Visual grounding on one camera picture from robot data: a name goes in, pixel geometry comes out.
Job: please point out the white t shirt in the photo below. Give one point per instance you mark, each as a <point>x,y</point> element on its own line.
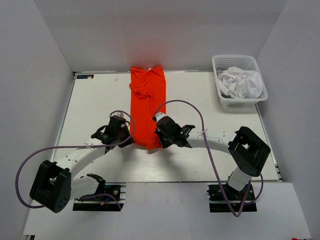
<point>236,83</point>

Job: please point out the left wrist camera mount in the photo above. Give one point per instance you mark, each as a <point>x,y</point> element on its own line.
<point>117,114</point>

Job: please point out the white plastic basket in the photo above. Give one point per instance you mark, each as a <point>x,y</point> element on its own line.
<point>245,62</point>

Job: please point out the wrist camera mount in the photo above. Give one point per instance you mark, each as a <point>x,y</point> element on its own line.
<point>117,114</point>
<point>158,116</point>

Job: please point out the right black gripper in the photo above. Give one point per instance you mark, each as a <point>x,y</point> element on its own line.
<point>164,144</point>

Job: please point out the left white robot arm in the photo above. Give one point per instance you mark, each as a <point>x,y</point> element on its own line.
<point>56,184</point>

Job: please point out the blue label sticker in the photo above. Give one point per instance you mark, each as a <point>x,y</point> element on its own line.
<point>85,76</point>

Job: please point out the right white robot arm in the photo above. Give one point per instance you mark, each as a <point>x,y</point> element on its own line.
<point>247,149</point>

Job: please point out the orange t shirt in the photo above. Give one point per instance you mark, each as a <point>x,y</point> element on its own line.
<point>148,93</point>

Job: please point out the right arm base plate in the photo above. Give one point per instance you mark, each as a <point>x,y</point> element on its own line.
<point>217,203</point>

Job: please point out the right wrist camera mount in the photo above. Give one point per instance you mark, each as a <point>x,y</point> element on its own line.
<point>158,116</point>

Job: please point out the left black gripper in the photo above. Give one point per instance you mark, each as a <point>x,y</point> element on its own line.
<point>128,142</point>

